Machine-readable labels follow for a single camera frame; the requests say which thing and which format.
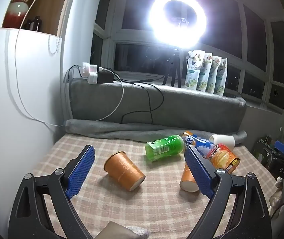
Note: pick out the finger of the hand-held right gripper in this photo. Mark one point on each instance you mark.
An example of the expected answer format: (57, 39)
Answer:
(282, 148)

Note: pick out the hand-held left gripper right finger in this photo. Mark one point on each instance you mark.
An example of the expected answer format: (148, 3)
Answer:
(199, 173)

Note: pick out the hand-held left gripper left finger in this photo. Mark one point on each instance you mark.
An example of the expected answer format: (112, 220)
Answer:
(80, 171)

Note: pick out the orange paper cup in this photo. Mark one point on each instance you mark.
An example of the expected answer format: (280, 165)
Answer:
(187, 180)
(124, 170)

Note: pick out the person's right forearm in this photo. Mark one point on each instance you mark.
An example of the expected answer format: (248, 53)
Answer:
(276, 199)

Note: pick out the white paper cup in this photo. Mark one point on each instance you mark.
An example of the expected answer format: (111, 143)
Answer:
(224, 142)

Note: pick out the red snack canister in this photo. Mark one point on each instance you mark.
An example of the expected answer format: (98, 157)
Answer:
(221, 158)

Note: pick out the blue and orange can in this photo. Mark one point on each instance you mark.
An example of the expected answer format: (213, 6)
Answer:
(201, 144)

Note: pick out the green plastic bottle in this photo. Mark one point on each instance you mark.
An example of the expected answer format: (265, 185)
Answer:
(165, 148)

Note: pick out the rolled grey blanket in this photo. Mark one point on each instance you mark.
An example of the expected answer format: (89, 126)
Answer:
(107, 129)

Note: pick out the beige checkered blanket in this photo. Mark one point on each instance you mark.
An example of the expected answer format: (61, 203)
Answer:
(156, 204)

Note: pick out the pale fuzzy cloth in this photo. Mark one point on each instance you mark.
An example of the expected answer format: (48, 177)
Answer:
(139, 232)

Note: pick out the white green refill pouch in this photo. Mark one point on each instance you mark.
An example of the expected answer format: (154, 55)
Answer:
(191, 72)
(205, 77)
(223, 82)
(214, 79)

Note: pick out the white power adapter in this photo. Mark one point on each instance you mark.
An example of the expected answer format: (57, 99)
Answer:
(89, 68)
(92, 78)

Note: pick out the black power adapter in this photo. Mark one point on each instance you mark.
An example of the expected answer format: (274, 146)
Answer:
(105, 77)

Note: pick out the black tripod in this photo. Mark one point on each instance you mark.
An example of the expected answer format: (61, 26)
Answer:
(173, 67)

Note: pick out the dark glass bottle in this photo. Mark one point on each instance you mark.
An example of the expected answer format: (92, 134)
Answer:
(28, 25)
(37, 23)

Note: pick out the red ceramic vase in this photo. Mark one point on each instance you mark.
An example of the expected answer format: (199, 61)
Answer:
(17, 10)

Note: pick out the white window frame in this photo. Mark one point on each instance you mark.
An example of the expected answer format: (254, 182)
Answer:
(109, 37)

